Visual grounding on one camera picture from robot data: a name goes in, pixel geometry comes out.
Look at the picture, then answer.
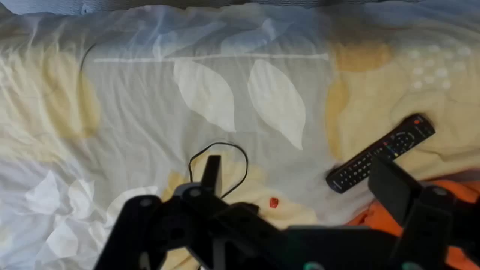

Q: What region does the black TV remote control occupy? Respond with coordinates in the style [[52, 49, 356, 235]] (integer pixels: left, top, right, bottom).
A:
[[325, 113, 436, 196]]

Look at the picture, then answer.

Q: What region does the thin black cable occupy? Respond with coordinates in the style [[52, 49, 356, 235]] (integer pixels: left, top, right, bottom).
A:
[[185, 142, 250, 202]]

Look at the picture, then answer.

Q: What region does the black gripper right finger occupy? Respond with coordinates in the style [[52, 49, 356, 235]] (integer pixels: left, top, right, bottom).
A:
[[367, 155, 480, 270]]

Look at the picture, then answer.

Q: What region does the leaf-patterned white yellow bedsheet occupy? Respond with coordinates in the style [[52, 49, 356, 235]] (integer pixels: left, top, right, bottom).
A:
[[0, 0, 480, 270]]

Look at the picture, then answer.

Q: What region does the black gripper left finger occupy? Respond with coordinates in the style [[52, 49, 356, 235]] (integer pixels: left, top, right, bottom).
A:
[[94, 155, 287, 270]]

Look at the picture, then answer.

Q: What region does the orange cloth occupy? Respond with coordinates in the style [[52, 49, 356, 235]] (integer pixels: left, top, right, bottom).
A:
[[344, 179, 480, 270]]

